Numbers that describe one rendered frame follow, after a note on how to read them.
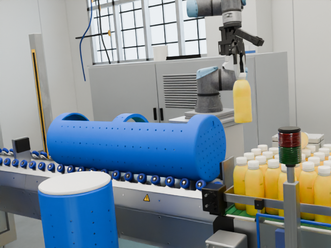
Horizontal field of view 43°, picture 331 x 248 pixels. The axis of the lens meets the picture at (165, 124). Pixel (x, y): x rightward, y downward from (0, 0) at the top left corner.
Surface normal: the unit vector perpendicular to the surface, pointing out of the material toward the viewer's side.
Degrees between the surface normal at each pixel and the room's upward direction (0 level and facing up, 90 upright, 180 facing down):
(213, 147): 90
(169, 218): 110
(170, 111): 90
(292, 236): 90
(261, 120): 90
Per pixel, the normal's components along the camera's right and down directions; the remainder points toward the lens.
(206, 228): -0.51, 0.50
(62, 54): 0.71, 0.06
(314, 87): -0.70, 0.17
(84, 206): 0.43, 0.11
